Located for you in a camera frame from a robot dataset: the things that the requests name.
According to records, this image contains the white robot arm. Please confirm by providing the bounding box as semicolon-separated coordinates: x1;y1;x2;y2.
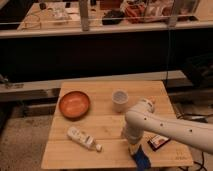
122;99;213;171

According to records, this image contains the orange red cloth bundle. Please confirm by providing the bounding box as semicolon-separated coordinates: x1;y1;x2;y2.
125;4;145;23

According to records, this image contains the grey metal post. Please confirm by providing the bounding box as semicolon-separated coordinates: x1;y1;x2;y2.
79;0;89;31

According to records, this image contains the dark red-black small box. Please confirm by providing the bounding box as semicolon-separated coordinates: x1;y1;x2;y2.
148;135;170;151

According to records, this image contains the white plastic bottle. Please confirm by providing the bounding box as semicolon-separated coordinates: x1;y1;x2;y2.
67;127;102;152

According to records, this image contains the orange carrot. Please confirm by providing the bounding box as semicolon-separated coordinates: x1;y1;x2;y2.
149;97;156;103

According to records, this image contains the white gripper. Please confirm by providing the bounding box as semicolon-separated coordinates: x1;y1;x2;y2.
121;128;151;171

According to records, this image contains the black bag on shelf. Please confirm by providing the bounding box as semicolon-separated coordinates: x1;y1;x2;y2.
102;10;124;25

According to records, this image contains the wooden table board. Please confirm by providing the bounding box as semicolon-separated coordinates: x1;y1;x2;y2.
40;80;194;171

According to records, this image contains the translucent plastic cup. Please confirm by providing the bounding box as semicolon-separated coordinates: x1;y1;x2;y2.
112;90;129;113

